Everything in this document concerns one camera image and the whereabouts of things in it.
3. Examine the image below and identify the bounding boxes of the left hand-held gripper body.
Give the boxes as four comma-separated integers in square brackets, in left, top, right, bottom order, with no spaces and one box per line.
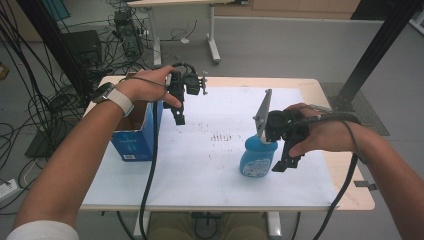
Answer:
[163,62,209,111]

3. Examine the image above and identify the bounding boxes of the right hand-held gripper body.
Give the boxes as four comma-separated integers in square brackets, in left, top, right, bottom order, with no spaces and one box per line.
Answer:
[252,88,311,144]

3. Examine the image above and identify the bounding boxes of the blue plastic bottle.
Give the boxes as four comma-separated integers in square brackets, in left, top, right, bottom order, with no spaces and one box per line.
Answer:
[239,133,279,178]

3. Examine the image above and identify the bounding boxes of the blue cardboard box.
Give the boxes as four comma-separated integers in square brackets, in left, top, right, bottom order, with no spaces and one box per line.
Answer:
[110,71,164,163]

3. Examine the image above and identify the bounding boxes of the person's left hand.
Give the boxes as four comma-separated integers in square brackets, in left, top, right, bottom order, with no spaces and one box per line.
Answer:
[114,65,183,110]

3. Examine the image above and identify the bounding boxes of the person's right hand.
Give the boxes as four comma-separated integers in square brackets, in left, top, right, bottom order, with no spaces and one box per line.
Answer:
[284,102,360,158]

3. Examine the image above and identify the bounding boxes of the white background desk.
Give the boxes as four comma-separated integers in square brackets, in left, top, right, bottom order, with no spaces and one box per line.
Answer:
[128,0,250,67]

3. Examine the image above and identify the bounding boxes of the white table leg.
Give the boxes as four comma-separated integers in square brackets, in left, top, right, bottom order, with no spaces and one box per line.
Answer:
[133,210,152,240]
[265,211,283,240]

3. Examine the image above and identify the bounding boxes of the dark clip on table edge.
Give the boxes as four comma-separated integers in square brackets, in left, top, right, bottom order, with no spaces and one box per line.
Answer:
[353,180,378,192]

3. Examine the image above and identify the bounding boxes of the dark grey floor mat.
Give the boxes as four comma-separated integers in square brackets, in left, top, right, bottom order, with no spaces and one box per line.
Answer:
[320,82,390,137]

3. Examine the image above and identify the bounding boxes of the black box on floor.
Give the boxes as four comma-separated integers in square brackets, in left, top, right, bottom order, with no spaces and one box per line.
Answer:
[62,30,103,66]

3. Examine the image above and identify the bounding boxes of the person's khaki trousers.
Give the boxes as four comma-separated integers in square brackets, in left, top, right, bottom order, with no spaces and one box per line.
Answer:
[148,212,268,240]

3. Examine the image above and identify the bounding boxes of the wooden cabinet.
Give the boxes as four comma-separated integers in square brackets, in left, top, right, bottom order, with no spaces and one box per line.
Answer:
[214,0,362,20]

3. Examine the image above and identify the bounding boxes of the person's white shirt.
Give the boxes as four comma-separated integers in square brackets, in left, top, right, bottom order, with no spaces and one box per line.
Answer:
[5,219,80,240]

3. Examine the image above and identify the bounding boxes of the white power strip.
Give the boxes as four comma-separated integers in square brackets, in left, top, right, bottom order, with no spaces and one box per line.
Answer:
[0,179,19,202]

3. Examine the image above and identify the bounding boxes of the wristwatch with white strap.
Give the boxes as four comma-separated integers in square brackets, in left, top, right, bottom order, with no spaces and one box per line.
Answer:
[91,82,135,118]

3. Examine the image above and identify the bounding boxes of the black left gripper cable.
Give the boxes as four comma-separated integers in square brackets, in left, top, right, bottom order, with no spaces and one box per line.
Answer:
[139,99,160,240]

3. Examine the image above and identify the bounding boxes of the bundle of black cables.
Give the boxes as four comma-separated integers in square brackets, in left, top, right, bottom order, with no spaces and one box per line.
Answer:
[0,0,114,214]

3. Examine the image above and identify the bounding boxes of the black metal stand with cables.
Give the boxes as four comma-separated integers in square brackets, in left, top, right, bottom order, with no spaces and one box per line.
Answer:
[16,0,95,101]

